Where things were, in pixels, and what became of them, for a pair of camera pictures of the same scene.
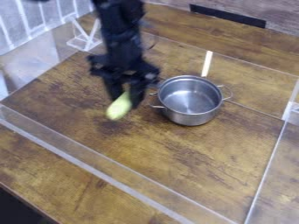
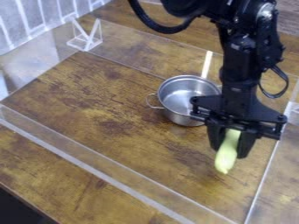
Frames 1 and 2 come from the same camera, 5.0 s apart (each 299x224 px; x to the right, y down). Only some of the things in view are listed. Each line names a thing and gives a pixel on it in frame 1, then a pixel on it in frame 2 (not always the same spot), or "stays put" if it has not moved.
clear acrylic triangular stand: [86, 39] stays put
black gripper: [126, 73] -> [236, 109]
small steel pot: [190, 99] stays put
